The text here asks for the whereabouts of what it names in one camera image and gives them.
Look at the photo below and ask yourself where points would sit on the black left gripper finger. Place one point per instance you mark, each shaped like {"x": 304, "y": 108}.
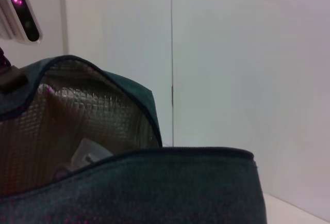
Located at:
{"x": 13, "y": 79}

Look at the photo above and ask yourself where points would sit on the dark teal insulated lunch bag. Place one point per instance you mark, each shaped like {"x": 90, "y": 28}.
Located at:
{"x": 154, "y": 188}

